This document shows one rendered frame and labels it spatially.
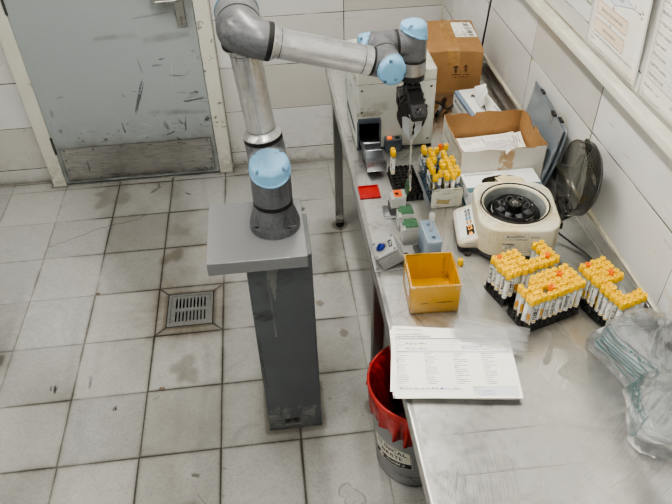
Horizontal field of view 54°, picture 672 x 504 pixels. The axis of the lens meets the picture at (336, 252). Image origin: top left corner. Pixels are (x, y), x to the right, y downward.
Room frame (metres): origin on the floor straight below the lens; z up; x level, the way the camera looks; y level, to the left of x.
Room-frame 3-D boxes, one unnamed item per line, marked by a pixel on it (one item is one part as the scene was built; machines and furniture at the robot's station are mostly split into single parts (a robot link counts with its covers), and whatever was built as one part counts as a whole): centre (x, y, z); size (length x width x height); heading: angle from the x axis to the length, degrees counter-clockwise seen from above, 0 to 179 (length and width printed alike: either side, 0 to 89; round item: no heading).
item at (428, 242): (1.44, -0.27, 0.92); 0.10 x 0.07 x 0.10; 8
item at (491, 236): (1.53, -0.51, 0.94); 0.30 x 0.24 x 0.12; 87
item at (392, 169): (1.80, -0.24, 0.93); 0.17 x 0.09 x 0.11; 6
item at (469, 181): (1.71, -0.53, 0.92); 0.24 x 0.12 x 0.10; 96
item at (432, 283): (1.28, -0.25, 0.93); 0.13 x 0.13 x 0.10; 3
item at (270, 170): (1.57, 0.18, 1.08); 0.13 x 0.12 x 0.14; 9
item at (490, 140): (1.90, -0.53, 0.95); 0.29 x 0.25 x 0.15; 96
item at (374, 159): (1.96, -0.14, 0.92); 0.21 x 0.07 x 0.05; 6
